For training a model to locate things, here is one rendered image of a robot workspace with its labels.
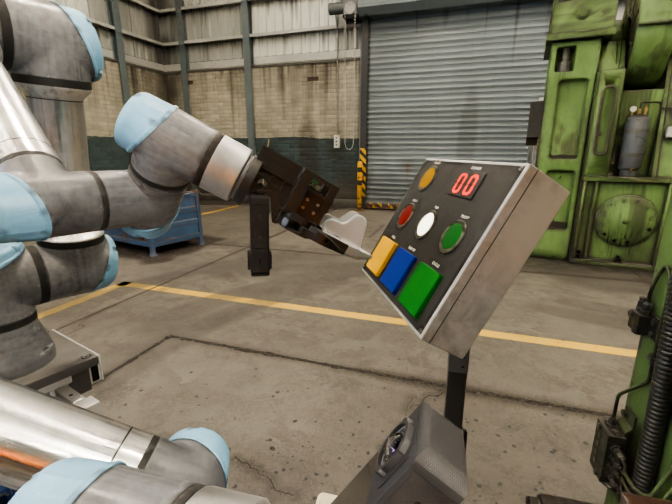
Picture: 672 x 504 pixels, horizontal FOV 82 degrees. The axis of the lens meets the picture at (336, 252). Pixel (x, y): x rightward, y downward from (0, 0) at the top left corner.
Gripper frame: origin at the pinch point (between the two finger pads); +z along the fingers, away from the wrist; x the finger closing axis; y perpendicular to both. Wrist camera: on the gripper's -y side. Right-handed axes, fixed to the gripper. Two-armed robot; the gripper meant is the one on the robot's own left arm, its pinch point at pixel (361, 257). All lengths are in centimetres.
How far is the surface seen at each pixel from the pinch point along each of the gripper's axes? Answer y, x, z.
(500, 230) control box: 12.9, -6.9, 12.9
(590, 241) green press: 97, 302, 330
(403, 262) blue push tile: 1.7, 8.6, 10.4
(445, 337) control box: -3.7, -7.0, 14.5
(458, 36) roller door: 357, 669, 194
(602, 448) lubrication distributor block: -6.3, -15.2, 40.2
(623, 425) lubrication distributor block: -2.0, -15.3, 40.7
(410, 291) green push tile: -1.3, 1.1, 10.4
